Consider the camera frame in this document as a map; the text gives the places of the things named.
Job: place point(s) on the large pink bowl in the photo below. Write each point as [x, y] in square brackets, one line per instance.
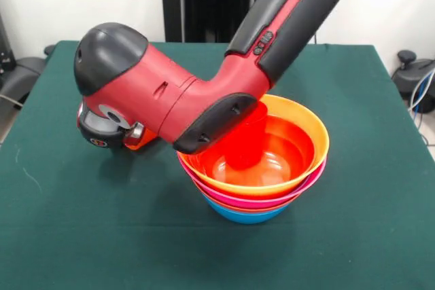
[265, 200]

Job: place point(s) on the orange ribbed cup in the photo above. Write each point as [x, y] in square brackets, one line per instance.
[147, 138]

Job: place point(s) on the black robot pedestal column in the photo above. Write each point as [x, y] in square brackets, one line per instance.
[204, 4]

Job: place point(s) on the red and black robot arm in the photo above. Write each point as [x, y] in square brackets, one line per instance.
[153, 83]

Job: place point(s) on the dark green table cloth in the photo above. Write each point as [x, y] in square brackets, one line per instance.
[102, 218]

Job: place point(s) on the red plastic cup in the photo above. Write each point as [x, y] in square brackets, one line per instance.
[251, 133]

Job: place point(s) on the large red bowl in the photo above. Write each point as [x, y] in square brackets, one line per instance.
[292, 147]

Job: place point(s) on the black equipment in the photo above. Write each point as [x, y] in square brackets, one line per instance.
[5, 52]

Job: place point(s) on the large yellow bowl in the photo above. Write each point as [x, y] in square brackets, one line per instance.
[306, 120]

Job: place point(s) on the large blue bowl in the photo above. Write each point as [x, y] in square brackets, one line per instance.
[251, 217]

